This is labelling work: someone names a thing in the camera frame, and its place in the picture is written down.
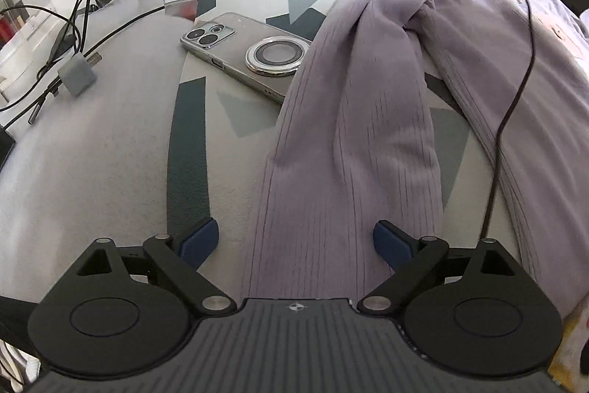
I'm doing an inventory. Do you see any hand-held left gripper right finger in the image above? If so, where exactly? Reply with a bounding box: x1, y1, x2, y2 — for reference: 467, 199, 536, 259
356, 219, 516, 317

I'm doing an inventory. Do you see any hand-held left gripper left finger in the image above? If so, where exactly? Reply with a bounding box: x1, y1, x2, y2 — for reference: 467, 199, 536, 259
76, 218, 235, 317

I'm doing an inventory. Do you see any lilac ribbed knit garment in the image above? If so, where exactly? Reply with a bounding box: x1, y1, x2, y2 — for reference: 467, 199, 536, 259
239, 0, 589, 329

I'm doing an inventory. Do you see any silver smartphone in clear case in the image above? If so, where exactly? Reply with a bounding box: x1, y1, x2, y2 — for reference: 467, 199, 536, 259
179, 12, 319, 105

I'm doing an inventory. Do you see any grey charger adapter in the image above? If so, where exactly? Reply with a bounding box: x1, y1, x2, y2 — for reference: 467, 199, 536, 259
57, 52, 103, 98

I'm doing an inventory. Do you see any yellow printed cloth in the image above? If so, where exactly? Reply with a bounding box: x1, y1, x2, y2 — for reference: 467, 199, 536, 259
550, 305, 589, 393

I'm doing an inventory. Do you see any black device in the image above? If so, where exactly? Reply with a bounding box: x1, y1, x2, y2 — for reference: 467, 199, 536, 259
0, 126, 17, 170

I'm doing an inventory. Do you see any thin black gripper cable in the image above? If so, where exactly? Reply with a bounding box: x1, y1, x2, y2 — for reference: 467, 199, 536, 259
480, 0, 538, 243

